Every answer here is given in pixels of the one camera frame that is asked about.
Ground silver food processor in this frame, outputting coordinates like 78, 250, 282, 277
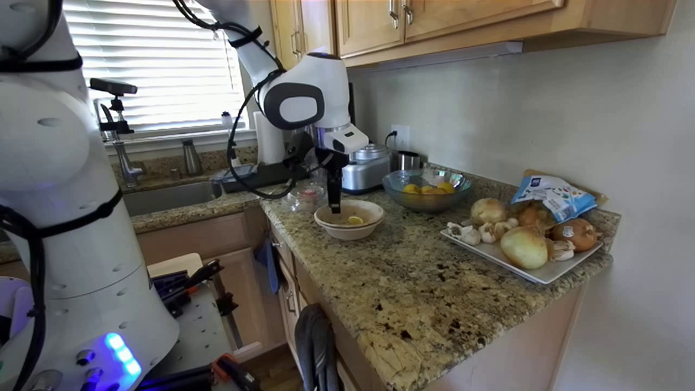
342, 145, 390, 194

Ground white window blinds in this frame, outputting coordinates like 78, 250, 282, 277
63, 0, 243, 132

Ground glass lid red knob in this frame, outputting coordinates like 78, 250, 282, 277
286, 182, 326, 215

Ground steel cup behind processor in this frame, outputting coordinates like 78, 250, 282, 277
390, 149, 427, 172

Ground dark towel on drawer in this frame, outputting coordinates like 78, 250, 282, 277
296, 303, 343, 391

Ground wooden upper cabinets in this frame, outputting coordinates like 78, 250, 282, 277
269, 0, 677, 68

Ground kitchen sink faucet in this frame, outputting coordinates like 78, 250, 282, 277
183, 139, 202, 176

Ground beige speckled bowl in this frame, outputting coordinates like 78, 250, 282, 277
312, 199, 385, 228
323, 225, 375, 240

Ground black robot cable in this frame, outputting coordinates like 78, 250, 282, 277
171, 0, 329, 202

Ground blue white snack bag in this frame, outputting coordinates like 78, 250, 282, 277
513, 174, 598, 223

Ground black camera on stand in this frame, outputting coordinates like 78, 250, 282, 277
90, 77, 144, 185

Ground wooden lower cabinets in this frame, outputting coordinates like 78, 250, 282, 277
134, 202, 585, 391

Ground white rectangular vegetable plate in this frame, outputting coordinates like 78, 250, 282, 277
442, 221, 599, 285

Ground yellow onion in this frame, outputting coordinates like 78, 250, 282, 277
499, 228, 549, 270

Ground glass fruit bowl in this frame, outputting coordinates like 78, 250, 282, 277
383, 167, 472, 212

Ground wooden cabinets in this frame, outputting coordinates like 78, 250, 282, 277
269, 0, 677, 68
134, 202, 585, 391

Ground white wall outlet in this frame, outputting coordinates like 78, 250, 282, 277
389, 124, 410, 149

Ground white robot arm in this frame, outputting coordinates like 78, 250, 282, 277
0, 0, 180, 391

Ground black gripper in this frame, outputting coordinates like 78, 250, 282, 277
316, 149, 349, 212

